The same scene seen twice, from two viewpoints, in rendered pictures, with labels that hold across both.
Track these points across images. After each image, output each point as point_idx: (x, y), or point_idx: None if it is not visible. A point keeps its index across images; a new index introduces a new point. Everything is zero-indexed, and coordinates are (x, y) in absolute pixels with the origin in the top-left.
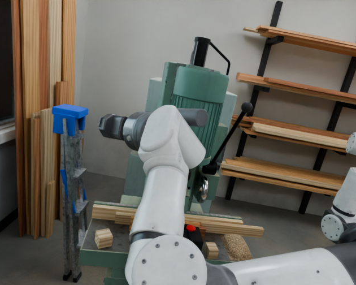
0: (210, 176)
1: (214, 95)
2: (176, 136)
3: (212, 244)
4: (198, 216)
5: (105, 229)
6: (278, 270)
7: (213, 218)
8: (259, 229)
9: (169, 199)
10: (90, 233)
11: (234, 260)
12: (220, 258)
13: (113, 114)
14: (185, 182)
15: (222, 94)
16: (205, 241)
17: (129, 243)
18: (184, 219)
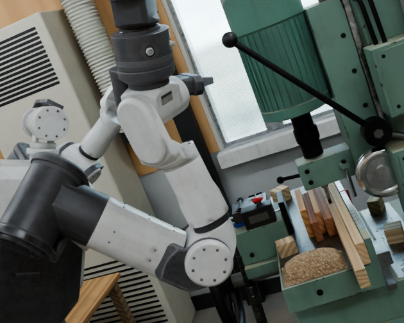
0: (387, 149)
1: (233, 29)
2: (106, 97)
3: (288, 240)
4: (342, 211)
5: (284, 186)
6: None
7: (347, 220)
8: (353, 266)
9: (90, 130)
10: (294, 190)
11: (281, 271)
12: (283, 261)
13: (179, 74)
14: (100, 124)
15: (239, 24)
16: (317, 243)
17: (288, 208)
18: (89, 141)
